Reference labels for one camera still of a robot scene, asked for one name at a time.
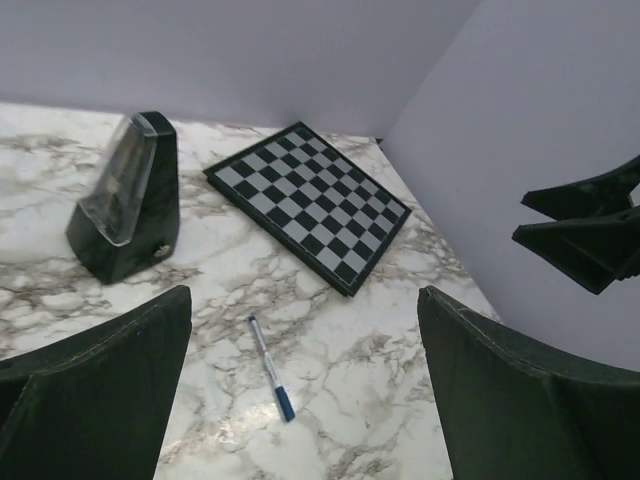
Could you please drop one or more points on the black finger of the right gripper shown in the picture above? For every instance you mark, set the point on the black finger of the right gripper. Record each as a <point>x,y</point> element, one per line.
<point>602,195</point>
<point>594,252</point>

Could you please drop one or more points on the black metronome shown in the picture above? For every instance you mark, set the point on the black metronome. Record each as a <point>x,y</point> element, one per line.
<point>129,218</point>

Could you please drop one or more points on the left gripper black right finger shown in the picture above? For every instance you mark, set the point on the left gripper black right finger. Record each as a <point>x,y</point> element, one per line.
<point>512,407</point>

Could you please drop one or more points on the black grey chessboard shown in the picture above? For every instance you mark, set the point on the black grey chessboard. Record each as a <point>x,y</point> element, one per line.
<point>315,201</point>

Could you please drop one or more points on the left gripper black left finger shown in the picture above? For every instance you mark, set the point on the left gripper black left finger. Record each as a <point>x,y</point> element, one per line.
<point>96,404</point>

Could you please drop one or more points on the blue whiteboard marker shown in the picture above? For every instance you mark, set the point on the blue whiteboard marker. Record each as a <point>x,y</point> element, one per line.
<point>281,395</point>

